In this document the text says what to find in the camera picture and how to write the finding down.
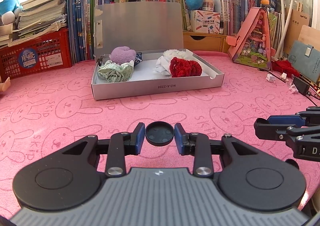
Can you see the wooden board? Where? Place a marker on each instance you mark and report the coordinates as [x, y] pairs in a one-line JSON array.
[[310, 36]]

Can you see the blue thin books row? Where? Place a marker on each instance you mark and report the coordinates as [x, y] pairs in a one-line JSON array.
[[80, 28]]

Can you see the small white plug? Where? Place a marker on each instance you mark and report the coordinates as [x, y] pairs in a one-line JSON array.
[[283, 76]]

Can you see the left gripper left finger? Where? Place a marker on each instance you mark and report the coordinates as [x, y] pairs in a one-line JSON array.
[[121, 145]]

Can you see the red cloth right side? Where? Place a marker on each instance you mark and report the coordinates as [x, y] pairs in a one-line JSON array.
[[285, 67]]

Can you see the brown haired baby doll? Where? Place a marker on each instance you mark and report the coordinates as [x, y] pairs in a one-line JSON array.
[[5, 85]]

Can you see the wooden drawer organizer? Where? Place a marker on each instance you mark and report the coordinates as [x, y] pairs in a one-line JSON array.
[[205, 42]]

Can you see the blue plush ball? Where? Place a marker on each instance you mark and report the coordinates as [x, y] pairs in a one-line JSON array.
[[194, 4]]

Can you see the silver open cardboard box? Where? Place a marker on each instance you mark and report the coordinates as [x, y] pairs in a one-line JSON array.
[[149, 28]]

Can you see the small white crumpled paper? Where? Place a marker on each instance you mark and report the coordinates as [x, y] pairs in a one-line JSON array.
[[270, 78]]

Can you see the red plastic basket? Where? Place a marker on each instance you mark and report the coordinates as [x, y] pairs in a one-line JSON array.
[[47, 52]]

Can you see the purple fluffy plush toy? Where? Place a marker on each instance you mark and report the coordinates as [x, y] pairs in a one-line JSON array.
[[122, 55]]

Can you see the row of upright books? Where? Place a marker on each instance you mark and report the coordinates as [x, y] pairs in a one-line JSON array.
[[232, 14]]

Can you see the green checked fabric doll dress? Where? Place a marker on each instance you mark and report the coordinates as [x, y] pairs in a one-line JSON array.
[[113, 72]]

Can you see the blue floral fabric pouch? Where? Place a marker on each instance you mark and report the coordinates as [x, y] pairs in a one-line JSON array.
[[138, 58]]

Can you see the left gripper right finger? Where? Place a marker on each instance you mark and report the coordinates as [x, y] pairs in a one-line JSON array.
[[197, 145]]

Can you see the black power adapter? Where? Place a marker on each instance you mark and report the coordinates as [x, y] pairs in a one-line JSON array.
[[301, 85]]

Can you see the blue plush toy left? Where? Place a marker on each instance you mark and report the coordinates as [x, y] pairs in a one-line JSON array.
[[9, 11]]

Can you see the black round lid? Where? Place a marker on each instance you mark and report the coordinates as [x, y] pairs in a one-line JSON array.
[[159, 133]]

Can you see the white fluffy plush toy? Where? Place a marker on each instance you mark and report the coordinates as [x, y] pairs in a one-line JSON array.
[[172, 53]]

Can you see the pink triangular toy house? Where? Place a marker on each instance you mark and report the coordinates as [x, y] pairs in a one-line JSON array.
[[251, 46]]

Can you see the white paper origami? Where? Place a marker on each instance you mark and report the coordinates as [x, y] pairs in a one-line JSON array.
[[163, 66]]

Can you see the teal notebook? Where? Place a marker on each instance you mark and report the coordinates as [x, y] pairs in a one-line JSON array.
[[305, 59]]

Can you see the red crocheted knit item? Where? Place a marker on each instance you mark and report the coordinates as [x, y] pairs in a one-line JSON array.
[[180, 67]]

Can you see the stack of books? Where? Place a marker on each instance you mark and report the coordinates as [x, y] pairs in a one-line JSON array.
[[37, 17]]

